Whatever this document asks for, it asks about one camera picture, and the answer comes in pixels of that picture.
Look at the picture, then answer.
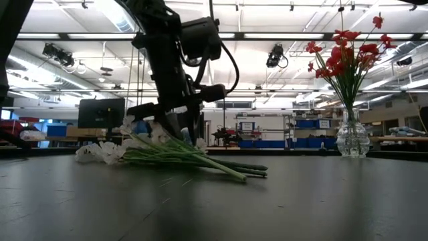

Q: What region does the black ceiling-mounted camera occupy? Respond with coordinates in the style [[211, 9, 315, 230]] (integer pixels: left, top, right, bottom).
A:
[[41, 42, 76, 68], [265, 43, 289, 70]]

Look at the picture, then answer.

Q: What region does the white artificial tulip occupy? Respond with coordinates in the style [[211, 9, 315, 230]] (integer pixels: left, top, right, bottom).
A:
[[148, 122, 268, 178]]

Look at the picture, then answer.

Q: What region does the metal storage shelf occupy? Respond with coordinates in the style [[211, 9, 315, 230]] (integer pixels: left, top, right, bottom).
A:
[[235, 112, 338, 150]]

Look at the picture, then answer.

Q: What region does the wooden workbench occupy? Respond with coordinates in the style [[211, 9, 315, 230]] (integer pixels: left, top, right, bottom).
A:
[[369, 135, 428, 152]]

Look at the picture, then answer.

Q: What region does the black monitor on stand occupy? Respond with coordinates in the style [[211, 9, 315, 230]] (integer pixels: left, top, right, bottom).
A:
[[78, 98, 126, 129]]

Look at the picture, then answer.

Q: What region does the blue storage bin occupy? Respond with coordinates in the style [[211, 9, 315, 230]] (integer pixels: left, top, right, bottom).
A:
[[46, 125, 67, 137], [296, 119, 317, 129]]

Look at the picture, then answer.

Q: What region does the black overhead frame bar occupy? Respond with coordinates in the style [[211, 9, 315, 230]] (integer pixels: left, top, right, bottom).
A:
[[15, 31, 428, 42]]

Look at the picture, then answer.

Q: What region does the red artificial tulip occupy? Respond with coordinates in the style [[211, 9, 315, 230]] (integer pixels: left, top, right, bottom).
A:
[[326, 46, 356, 114]]

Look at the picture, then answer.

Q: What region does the red blossom spray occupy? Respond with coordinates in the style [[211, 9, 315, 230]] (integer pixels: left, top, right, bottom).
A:
[[306, 29, 362, 114], [349, 13, 399, 114]]

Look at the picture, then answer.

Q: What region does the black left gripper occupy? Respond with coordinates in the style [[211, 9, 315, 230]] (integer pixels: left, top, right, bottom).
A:
[[126, 33, 227, 147]]

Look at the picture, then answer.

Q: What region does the brown cardboard box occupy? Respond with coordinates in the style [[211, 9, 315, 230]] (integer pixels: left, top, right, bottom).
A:
[[66, 126, 108, 138]]

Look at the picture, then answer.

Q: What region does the clear glass vase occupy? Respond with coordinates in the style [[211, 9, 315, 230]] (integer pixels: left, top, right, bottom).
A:
[[336, 106, 371, 159]]

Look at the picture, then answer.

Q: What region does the white plastic bag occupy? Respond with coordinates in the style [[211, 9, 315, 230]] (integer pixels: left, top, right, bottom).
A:
[[19, 129, 47, 141]]

